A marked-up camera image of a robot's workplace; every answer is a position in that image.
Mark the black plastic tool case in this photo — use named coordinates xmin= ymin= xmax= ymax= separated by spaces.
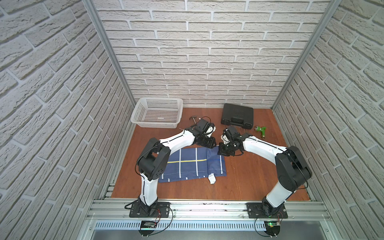
xmin=221 ymin=103 xmax=254 ymax=130

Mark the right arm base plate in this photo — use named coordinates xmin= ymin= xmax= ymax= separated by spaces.
xmin=246 ymin=202 xmax=288 ymax=220

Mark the hammer with black handle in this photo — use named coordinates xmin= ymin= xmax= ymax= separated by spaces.
xmin=190 ymin=116 xmax=197 ymax=124

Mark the aluminium corner post left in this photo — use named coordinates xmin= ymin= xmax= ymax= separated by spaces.
xmin=83 ymin=0 xmax=136 ymax=108

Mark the electronics board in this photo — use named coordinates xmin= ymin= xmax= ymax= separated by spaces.
xmin=264 ymin=222 xmax=281 ymax=236
xmin=140 ymin=220 xmax=158 ymax=230

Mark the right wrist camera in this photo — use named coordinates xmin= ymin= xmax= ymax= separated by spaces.
xmin=221 ymin=130 xmax=230 ymax=144

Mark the right electronics board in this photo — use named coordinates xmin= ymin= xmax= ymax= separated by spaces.
xmin=264 ymin=222 xmax=281 ymax=236

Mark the white plastic basket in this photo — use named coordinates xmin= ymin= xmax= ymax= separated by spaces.
xmin=131 ymin=97 xmax=183 ymax=129

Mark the aluminium corner post right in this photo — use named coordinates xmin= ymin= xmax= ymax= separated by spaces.
xmin=271 ymin=0 xmax=342 ymax=111

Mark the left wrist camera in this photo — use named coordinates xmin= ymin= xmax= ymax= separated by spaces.
xmin=205 ymin=125 xmax=216 ymax=138

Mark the left electronics board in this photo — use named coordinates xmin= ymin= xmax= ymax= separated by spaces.
xmin=140 ymin=220 xmax=158 ymax=230

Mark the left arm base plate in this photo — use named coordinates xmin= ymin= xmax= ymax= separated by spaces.
xmin=129 ymin=200 xmax=171 ymax=218

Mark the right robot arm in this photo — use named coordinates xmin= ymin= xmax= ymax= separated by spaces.
xmin=218 ymin=126 xmax=313 ymax=217

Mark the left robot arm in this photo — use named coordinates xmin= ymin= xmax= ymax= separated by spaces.
xmin=134 ymin=118 xmax=217 ymax=215

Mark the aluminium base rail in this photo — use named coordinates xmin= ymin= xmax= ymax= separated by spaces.
xmin=77 ymin=199 xmax=341 ymax=240

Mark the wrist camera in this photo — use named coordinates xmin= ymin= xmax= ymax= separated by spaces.
xmin=205 ymin=125 xmax=216 ymax=138
xmin=221 ymin=130 xmax=230 ymax=144

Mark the blue striped pillowcase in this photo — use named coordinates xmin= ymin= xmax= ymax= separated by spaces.
xmin=159 ymin=147 xmax=227 ymax=184

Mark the aluminium corner post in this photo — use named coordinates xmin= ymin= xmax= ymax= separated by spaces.
xmin=271 ymin=0 xmax=342 ymax=111
xmin=83 ymin=0 xmax=136 ymax=108

